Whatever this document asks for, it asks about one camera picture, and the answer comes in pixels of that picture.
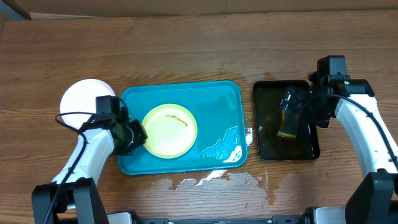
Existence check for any brown cardboard backdrop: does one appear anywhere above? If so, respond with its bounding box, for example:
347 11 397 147
3 0 397 17

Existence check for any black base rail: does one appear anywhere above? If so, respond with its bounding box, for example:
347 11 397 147
102 210 312 224

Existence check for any pink-white plate with sauce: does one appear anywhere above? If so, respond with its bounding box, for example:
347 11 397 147
60 79 116 129

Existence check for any green yellow sponge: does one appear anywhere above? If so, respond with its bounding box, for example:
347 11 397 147
277 110 300 139

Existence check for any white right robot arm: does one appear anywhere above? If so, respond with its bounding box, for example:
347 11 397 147
279 80 397 223

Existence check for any teal plastic tray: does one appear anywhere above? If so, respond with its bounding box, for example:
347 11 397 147
118 80 248 175

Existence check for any yellow plate with sauce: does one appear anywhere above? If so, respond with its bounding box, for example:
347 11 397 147
142 103 198 159

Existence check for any black water tray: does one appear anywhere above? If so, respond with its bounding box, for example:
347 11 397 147
253 80 320 161

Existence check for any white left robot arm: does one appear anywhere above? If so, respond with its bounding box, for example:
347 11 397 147
32 113 147 223

